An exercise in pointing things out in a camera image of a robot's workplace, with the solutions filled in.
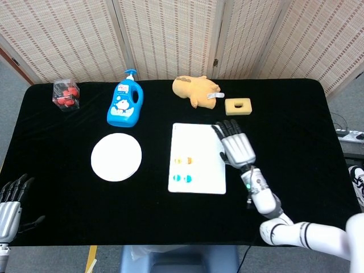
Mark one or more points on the white black sneaker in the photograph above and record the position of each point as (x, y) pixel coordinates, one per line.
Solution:
(358, 182)

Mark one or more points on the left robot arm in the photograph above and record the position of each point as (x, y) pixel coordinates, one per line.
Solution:
(3, 253)

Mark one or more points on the orange disc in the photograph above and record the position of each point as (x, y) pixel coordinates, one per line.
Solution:
(189, 160)
(178, 161)

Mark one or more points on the white rectangular board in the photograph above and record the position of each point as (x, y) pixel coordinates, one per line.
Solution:
(199, 136)

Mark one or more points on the clear box of red clips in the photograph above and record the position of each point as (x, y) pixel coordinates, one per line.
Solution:
(66, 95)

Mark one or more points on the white power strip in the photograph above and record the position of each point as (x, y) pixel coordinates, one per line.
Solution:
(351, 136)

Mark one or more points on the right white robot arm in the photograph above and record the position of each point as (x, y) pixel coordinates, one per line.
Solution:
(312, 236)

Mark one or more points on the bamboo folding screen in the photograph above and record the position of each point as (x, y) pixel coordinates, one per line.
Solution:
(170, 37)

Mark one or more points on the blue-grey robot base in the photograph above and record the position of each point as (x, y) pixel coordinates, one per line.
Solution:
(182, 261)

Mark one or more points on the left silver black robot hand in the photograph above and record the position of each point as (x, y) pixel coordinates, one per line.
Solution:
(8, 216)

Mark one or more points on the yellow sponge with hole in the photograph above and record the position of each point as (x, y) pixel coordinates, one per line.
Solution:
(230, 109)

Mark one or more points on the white round plate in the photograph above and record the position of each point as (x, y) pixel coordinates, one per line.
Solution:
(116, 157)

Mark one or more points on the blue pump soap bottle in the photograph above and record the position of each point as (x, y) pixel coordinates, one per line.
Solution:
(122, 111)

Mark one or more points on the cyan disc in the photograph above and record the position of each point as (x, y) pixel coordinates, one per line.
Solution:
(187, 178)
(176, 178)

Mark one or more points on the black velvet tablecloth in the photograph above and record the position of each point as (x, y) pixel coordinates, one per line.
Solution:
(284, 99)

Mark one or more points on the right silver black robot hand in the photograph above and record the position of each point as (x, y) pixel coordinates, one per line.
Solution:
(237, 150)

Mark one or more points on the yellow wooden strip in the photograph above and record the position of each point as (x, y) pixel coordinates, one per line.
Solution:
(91, 258)

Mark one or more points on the yellow plush toy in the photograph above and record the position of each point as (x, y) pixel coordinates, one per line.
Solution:
(196, 91)

